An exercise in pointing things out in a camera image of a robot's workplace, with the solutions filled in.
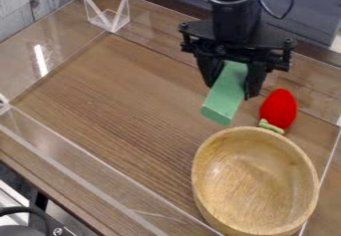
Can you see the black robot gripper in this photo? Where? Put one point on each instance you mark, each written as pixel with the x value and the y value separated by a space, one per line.
pixel 234 35

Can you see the green rectangular block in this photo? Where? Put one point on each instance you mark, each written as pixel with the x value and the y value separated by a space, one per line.
pixel 225 96

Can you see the brown wooden bowl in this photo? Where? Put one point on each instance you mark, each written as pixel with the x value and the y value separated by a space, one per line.
pixel 254 183

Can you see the red plush strawberry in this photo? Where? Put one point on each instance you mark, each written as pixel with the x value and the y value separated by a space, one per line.
pixel 278 111

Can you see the clear acrylic corner bracket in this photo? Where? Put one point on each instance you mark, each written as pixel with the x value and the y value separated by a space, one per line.
pixel 108 19

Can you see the clear acrylic front wall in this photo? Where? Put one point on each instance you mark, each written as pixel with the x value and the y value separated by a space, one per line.
pixel 115 205

